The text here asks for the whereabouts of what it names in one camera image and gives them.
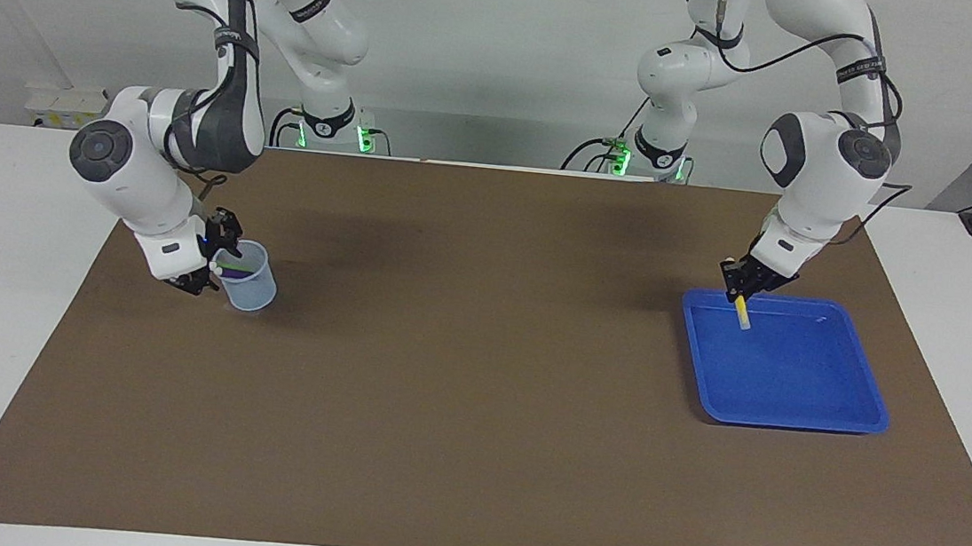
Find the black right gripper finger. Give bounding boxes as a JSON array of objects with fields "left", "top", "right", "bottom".
[
  {"left": 204, "top": 205, "right": 248, "bottom": 257},
  {"left": 167, "top": 263, "right": 218, "bottom": 297}
]

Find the blue plastic tray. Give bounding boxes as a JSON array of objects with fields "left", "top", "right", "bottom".
[{"left": 670, "top": 285, "right": 901, "bottom": 439}]

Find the light blue mesh pen cup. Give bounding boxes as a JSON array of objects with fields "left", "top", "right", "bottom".
[{"left": 210, "top": 236, "right": 282, "bottom": 315}]

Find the white power strip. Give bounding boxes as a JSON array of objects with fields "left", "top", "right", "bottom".
[{"left": 21, "top": 80, "right": 125, "bottom": 136}]

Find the brown table mat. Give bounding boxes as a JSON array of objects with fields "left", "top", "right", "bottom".
[{"left": 0, "top": 119, "right": 972, "bottom": 546}]

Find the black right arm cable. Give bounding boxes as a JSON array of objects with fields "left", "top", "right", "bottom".
[{"left": 156, "top": 1, "right": 249, "bottom": 204}]

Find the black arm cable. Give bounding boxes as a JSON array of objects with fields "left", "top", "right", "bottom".
[
  {"left": 695, "top": 0, "right": 930, "bottom": 252},
  {"left": 156, "top": 1, "right": 249, "bottom": 204}
]

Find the black base cable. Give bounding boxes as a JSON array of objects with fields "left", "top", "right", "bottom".
[
  {"left": 560, "top": 93, "right": 652, "bottom": 180},
  {"left": 268, "top": 105, "right": 306, "bottom": 150}
]

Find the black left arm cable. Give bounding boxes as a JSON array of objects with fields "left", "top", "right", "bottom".
[{"left": 695, "top": 0, "right": 930, "bottom": 252}]

